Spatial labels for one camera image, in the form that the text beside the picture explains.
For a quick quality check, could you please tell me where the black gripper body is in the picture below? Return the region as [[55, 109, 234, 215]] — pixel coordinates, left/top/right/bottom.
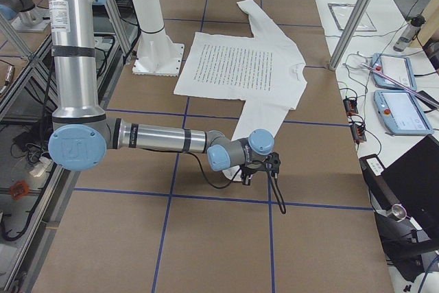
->
[[239, 162, 264, 183]]

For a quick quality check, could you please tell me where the white long-sleeve printed shirt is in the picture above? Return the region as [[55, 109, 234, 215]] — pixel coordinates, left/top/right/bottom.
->
[[173, 0, 308, 182]]

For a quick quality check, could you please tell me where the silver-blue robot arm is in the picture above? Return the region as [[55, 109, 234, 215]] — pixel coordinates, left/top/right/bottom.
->
[[1, 0, 50, 32], [48, 0, 279, 185]]

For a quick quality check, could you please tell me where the black laptop computer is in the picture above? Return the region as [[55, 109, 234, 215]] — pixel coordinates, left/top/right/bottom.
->
[[359, 135, 438, 281]]

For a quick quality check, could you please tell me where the lower blue teach pendant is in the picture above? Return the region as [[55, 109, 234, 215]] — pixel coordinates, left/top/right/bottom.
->
[[373, 90, 434, 136]]

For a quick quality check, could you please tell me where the blue teach pendant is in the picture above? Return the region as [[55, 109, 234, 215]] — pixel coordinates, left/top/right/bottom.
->
[[373, 90, 434, 136], [370, 53, 417, 91]]

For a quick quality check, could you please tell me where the metal rod tool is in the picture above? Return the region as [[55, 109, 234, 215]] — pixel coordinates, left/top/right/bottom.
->
[[359, 61, 439, 113]]

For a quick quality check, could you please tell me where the upper blue teach pendant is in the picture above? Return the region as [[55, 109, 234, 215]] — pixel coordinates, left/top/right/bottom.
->
[[370, 53, 417, 91]]

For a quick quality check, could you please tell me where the framed white sheet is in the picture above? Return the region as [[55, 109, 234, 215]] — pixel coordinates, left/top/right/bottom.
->
[[327, 1, 377, 33]]

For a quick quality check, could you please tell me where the clear water bottle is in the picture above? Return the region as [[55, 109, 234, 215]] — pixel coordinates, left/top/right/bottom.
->
[[393, 14, 425, 52]]

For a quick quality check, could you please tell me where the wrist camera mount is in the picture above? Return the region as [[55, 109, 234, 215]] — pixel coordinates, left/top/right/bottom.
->
[[265, 152, 281, 178]]

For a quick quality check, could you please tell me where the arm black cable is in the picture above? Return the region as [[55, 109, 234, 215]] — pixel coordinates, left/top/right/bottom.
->
[[185, 150, 287, 215]]

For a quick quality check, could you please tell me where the white central pedestal column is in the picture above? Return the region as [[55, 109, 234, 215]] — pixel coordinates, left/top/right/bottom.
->
[[132, 0, 185, 76]]

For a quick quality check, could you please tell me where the aluminium side rack frame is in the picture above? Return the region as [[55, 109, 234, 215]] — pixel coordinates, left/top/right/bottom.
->
[[1, 0, 134, 292]]

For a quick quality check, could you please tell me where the aluminium frame post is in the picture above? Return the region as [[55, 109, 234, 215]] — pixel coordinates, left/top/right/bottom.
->
[[329, 0, 371, 71]]

